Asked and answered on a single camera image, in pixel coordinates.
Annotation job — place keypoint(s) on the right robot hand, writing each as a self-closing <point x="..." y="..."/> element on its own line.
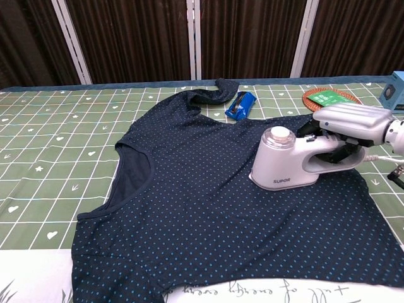
<point x="353" y="118"/>

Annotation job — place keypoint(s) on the white handheld garment steamer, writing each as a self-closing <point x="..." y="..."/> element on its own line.
<point x="284" y="164"/>

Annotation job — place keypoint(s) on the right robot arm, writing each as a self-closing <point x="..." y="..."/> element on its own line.
<point x="396" y="132"/>

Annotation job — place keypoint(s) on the green sachet packet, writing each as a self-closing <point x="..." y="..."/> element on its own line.
<point x="328" y="97"/>

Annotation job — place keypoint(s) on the light blue cardboard box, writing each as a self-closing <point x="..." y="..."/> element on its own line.
<point x="391" y="91"/>

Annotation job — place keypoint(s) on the round woven rattan coaster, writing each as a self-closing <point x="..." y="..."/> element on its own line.
<point x="307" y="102"/>

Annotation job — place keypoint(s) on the blue snack packet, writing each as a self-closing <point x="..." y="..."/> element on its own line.
<point x="241" y="105"/>

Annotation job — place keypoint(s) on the navy polka dot t-shirt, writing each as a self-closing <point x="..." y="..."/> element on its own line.
<point x="205" y="221"/>

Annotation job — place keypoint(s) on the green grid deer tablecloth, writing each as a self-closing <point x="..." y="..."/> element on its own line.
<point x="47" y="142"/>

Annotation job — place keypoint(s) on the white partition post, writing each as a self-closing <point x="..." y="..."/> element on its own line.
<point x="74" y="44"/>
<point x="303" y="39"/>
<point x="194" y="39"/>

